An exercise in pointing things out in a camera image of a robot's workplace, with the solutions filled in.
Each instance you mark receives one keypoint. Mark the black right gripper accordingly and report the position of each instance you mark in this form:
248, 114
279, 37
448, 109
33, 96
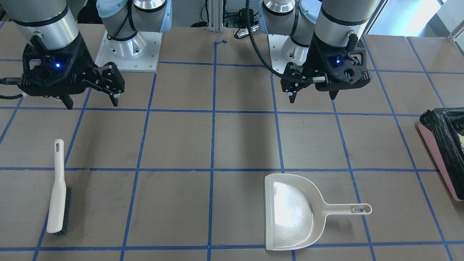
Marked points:
82, 57

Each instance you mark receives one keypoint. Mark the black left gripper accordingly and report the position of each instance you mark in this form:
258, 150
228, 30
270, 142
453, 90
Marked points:
311, 62

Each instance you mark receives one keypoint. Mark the beige dustpan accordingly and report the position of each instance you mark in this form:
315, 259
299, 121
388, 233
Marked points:
296, 212

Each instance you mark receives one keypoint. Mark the beige hand brush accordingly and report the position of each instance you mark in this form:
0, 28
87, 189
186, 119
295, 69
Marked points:
61, 195

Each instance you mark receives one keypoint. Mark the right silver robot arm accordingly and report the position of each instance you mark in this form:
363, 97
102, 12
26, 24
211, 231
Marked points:
54, 22

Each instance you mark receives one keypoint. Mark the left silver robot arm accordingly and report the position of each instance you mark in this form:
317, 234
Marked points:
330, 20

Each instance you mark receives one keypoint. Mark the black lined trash bin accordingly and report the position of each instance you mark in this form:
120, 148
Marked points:
440, 129

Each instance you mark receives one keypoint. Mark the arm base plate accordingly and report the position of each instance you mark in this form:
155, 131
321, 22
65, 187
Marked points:
283, 50
139, 54

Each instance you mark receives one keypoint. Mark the aluminium frame post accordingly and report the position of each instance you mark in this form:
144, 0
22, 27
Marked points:
215, 13

